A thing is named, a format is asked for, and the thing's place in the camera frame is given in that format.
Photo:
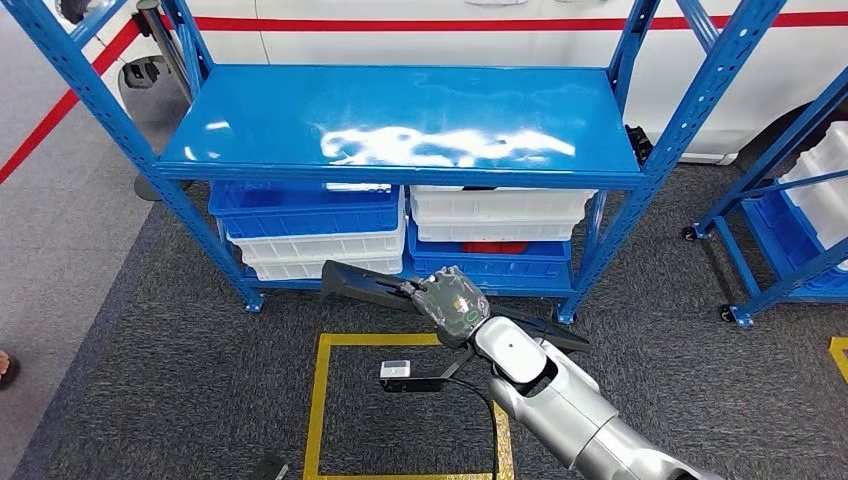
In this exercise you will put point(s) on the red item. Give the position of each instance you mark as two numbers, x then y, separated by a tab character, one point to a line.
493	248

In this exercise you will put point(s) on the person's left foot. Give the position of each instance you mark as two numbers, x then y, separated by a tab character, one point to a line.
4	366

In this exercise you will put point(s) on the blue metal shelf rack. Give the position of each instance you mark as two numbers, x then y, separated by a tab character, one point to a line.
397	106
782	288

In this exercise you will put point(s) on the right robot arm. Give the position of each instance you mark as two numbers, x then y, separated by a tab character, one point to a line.
563	404

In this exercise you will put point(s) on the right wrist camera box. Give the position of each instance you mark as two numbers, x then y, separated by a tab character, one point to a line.
395	369

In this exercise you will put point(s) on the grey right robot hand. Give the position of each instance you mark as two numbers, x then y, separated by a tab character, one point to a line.
450	305

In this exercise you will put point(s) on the white plastic bin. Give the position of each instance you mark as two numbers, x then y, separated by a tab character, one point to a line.
497	232
825	212
291	268
318	247
497	206
831	149

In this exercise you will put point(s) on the red barrier belt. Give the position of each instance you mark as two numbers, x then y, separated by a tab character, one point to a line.
66	102

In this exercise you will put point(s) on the blue plastic bin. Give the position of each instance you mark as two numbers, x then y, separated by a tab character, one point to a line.
305	222
517	265
775	238

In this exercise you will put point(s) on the black plastic slotted part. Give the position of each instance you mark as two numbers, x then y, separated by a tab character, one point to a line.
358	281

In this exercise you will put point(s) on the small black item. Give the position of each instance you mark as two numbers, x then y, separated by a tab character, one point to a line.
478	188

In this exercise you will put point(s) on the white car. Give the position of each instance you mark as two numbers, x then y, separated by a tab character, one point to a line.
397	40

